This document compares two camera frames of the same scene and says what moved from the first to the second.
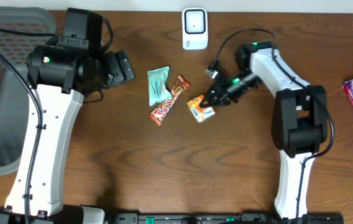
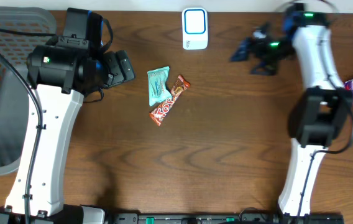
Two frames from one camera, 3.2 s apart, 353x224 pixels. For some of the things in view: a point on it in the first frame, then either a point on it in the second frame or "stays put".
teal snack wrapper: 158,85 stays put
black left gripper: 114,69 stays put
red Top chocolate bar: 160,111 stays put
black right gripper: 220,94 to 260,44
